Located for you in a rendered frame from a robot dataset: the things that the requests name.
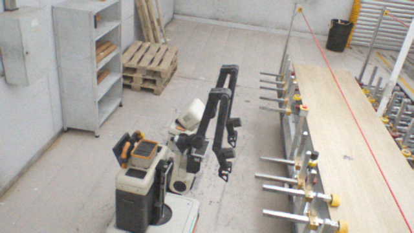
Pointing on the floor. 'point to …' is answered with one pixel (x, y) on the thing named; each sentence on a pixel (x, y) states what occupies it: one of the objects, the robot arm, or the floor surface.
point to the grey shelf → (96, 98)
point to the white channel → (396, 70)
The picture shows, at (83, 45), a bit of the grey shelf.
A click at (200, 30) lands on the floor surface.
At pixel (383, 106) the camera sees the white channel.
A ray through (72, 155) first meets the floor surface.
